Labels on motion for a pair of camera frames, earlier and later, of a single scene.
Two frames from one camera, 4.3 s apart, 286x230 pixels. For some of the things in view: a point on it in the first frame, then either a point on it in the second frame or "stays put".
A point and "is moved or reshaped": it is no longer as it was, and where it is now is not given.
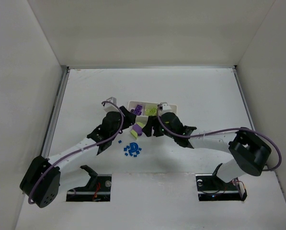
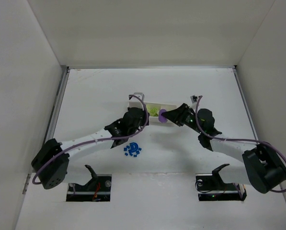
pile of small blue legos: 133,149 stays put
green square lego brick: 153,111 stays put
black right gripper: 154,125 to 182,115
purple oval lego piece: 138,129 is moved or reshaped
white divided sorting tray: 149,109 stays put
